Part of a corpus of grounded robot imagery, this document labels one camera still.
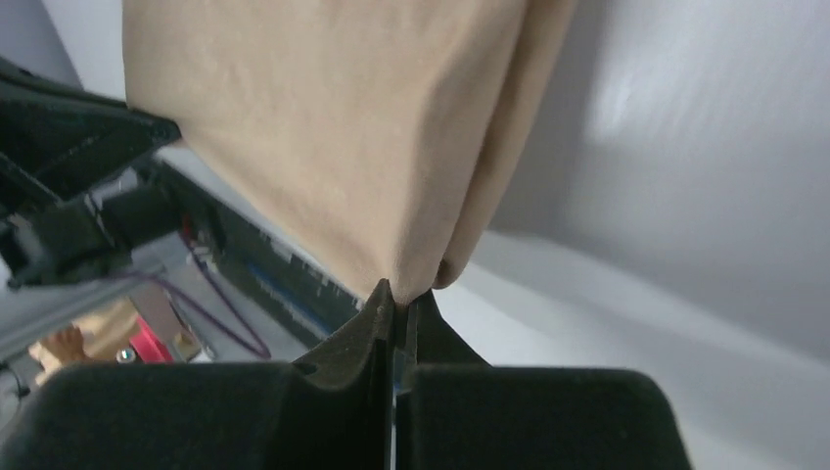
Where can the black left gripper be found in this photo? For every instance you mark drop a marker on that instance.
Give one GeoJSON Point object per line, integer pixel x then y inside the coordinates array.
{"type": "Point", "coordinates": [58, 142]}

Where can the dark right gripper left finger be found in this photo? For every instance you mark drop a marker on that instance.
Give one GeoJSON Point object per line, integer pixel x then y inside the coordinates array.
{"type": "Point", "coordinates": [329, 409]}

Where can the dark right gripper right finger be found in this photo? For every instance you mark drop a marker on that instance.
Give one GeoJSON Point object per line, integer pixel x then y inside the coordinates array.
{"type": "Point", "coordinates": [456, 411]}

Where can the beige t shirt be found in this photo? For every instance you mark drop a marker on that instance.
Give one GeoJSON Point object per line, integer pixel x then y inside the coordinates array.
{"type": "Point", "coordinates": [380, 135]}

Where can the aluminium frame rail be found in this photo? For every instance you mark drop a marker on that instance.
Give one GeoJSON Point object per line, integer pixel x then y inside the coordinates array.
{"type": "Point", "coordinates": [29, 314]}

